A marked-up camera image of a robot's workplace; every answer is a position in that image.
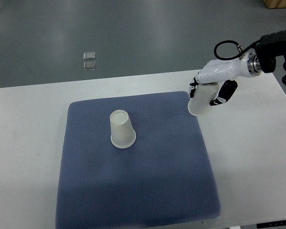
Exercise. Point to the wooden furniture corner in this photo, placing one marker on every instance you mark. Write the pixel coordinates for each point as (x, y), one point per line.
(275, 4)

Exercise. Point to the white paper cup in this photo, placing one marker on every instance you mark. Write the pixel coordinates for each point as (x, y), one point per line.
(123, 134)
(199, 105)

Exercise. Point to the white paper cup on mat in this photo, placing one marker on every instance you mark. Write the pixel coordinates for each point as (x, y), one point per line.
(123, 134)

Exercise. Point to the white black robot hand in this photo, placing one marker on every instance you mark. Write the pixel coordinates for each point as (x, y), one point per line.
(216, 71)

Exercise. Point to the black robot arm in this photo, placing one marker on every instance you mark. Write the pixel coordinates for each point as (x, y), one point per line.
(258, 57)

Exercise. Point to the upper metal floor plate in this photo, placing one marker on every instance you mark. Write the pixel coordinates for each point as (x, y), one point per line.
(89, 55)

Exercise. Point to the black table control panel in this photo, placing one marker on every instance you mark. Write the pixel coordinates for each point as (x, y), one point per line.
(271, 224)

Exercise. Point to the blue mesh cushion mat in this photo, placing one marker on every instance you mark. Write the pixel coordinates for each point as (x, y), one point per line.
(164, 178)

